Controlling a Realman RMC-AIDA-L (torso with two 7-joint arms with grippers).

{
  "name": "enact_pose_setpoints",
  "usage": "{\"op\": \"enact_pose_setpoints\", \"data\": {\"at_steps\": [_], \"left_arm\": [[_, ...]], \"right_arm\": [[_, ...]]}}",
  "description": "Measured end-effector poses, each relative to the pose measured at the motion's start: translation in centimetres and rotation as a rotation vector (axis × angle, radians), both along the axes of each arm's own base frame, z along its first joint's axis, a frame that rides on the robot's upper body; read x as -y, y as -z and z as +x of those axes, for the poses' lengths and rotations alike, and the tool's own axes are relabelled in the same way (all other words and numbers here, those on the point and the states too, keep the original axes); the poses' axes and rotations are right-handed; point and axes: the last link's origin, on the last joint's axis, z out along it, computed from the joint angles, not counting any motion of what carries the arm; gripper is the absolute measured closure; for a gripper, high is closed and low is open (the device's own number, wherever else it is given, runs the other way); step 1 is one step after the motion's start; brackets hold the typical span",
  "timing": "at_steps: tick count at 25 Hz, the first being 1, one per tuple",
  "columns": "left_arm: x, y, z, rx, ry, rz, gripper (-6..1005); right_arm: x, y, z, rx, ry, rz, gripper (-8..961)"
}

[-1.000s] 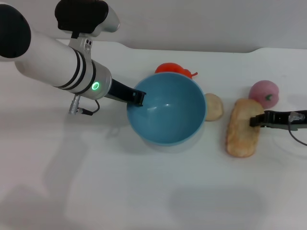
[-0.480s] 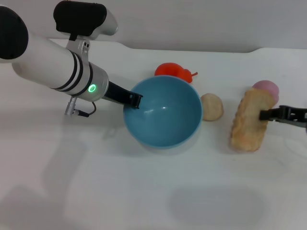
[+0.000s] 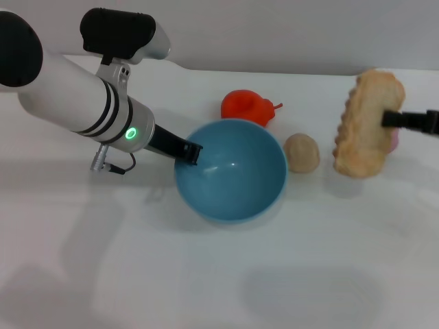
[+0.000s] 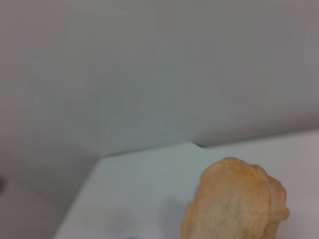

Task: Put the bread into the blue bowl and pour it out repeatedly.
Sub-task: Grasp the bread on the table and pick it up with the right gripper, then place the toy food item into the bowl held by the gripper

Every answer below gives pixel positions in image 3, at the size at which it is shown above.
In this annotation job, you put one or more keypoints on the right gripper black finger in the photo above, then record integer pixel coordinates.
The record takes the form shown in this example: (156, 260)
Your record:
(404, 120)

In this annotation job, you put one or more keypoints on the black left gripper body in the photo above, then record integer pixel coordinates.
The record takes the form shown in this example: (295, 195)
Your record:
(166, 144)

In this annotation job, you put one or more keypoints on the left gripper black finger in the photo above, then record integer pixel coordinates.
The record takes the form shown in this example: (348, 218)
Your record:
(189, 153)

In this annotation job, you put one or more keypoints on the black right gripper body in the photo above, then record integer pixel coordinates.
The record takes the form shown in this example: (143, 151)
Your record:
(433, 121)

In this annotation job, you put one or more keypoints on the tan ridged shrimp toy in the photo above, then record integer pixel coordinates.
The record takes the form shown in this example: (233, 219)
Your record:
(363, 113)

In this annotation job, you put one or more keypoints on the blue bowl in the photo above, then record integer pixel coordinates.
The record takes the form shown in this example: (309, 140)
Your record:
(233, 192)

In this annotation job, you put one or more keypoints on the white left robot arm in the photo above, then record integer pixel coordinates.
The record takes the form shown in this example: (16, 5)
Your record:
(68, 92)

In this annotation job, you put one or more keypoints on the pink peach toy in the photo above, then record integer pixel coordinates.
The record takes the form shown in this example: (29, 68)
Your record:
(395, 140)

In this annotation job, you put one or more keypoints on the red pear toy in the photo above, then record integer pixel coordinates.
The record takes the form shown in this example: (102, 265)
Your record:
(247, 106)

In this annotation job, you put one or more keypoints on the beige round bun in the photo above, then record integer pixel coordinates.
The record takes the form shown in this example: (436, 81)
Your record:
(302, 154)

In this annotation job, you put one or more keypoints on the left wrist camera housing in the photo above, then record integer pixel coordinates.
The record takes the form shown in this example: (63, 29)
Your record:
(116, 31)

